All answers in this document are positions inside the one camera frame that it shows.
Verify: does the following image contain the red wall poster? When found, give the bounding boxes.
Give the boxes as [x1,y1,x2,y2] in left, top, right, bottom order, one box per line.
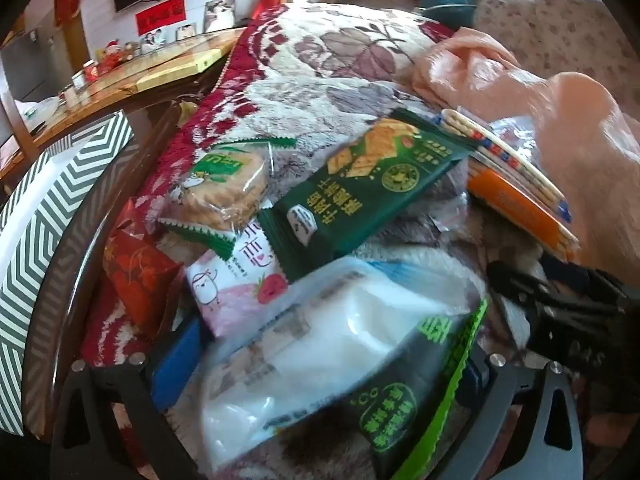
[135,0,187,33]

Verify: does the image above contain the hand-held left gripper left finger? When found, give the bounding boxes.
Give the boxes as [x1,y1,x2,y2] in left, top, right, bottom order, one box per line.
[50,316,207,480]

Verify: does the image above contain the orange snack packet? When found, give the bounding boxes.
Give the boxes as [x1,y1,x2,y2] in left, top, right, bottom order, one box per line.
[465,165,582,263]

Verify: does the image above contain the clear plastic snack bag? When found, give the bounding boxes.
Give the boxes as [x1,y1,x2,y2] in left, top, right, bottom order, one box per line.
[487,115,551,171]

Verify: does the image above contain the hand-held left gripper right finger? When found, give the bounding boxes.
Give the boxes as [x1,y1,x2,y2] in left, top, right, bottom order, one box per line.
[415,352,586,480]

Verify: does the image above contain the floral plush blanket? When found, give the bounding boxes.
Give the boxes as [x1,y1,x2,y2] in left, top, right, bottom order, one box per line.
[80,2,551,480]

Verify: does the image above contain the peach cloth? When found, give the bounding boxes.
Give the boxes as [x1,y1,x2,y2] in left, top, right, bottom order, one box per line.
[412,27,640,281]

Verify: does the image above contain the dark green cracker packet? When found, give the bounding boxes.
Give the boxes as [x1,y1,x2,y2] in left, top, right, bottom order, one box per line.
[260,107,476,281]

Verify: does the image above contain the floral sofa cover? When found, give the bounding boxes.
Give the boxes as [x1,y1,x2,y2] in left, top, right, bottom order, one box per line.
[472,0,640,86]

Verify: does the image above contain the red santa figurine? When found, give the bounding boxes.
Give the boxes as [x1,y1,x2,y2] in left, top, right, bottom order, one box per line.
[97,40,123,68]

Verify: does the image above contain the clear cracker packet green edges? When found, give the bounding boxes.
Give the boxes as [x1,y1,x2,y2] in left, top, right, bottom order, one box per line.
[157,135,298,261]

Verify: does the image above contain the pink white snack packet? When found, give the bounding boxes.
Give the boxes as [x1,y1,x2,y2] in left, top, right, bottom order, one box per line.
[185,220,296,338]

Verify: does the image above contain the large photo frame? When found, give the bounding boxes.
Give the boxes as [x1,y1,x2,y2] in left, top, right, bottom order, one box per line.
[204,0,237,36]

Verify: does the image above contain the wooden sideboard table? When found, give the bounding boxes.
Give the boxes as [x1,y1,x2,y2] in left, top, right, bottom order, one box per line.
[0,27,246,161]

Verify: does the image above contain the beige cracker packet blue ends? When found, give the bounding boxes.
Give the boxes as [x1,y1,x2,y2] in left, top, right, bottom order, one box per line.
[440,107,573,221]

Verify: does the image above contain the red snack packet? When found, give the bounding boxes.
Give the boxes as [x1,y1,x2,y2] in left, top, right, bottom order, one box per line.
[102,197,186,338]

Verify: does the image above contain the green white striped box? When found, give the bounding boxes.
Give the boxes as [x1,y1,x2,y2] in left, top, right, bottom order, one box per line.
[0,110,136,436]

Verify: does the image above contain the white plastic bag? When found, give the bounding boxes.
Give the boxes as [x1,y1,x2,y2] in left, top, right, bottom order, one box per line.
[20,97,66,121]

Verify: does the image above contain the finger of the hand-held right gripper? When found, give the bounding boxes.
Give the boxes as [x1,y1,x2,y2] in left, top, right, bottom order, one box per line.
[486,259,626,317]

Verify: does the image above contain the large clear white packet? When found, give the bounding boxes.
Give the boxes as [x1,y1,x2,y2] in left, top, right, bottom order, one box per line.
[197,255,488,480]

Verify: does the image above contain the yellow seat cushion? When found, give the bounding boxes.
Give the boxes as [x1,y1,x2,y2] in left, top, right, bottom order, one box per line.
[135,30,246,92]

